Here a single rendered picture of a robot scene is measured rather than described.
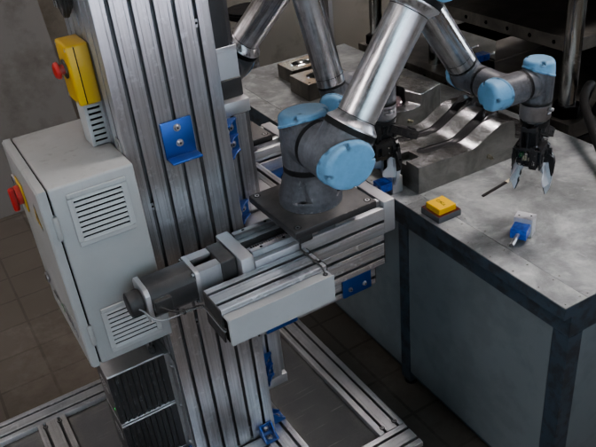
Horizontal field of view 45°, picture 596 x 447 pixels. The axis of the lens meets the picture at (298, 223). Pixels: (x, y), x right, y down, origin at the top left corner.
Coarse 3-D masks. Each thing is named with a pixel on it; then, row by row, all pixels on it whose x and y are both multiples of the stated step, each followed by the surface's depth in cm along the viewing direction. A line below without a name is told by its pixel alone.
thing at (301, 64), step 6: (288, 60) 311; (294, 60) 310; (300, 60) 311; (306, 60) 311; (282, 66) 306; (288, 66) 305; (294, 66) 309; (300, 66) 304; (306, 66) 303; (282, 72) 308; (288, 72) 302; (294, 72) 300; (282, 78) 310; (288, 78) 304
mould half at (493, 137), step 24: (432, 120) 236; (456, 120) 230; (504, 120) 221; (408, 144) 224; (432, 144) 223; (456, 144) 222; (480, 144) 218; (504, 144) 224; (408, 168) 214; (432, 168) 212; (456, 168) 217; (480, 168) 223
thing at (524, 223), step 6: (516, 216) 189; (522, 216) 188; (528, 216) 188; (534, 216) 188; (516, 222) 189; (522, 222) 188; (528, 222) 187; (534, 222) 188; (516, 228) 186; (522, 228) 186; (528, 228) 186; (534, 228) 190; (510, 234) 187; (516, 234) 185; (522, 234) 185; (528, 234) 187; (516, 240) 184; (510, 246) 183
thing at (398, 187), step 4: (400, 176) 214; (376, 180) 216; (380, 180) 215; (384, 180) 215; (388, 180) 215; (392, 180) 213; (400, 180) 215; (376, 184) 215; (380, 184) 213; (384, 184) 213; (388, 184) 214; (392, 184) 214; (396, 184) 215; (400, 184) 216; (380, 188) 213; (384, 188) 214; (388, 188) 214; (392, 188) 215; (396, 188) 215; (400, 188) 216; (392, 192) 216
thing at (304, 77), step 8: (304, 72) 294; (312, 72) 293; (296, 80) 288; (304, 80) 286; (312, 80) 285; (296, 88) 291; (304, 88) 284; (312, 88) 283; (304, 96) 287; (312, 96) 284
